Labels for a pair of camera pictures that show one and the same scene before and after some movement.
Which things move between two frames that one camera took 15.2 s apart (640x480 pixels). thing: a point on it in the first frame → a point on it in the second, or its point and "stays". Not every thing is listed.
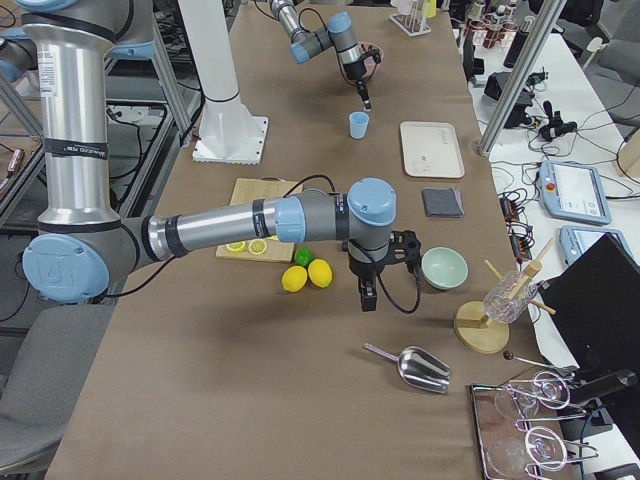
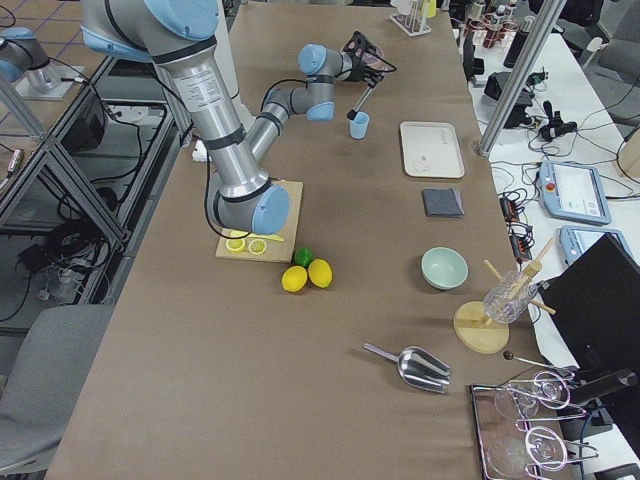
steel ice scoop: [420, 367] stays
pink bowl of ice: [372, 57] stays
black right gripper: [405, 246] → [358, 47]
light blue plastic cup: [358, 122] stays
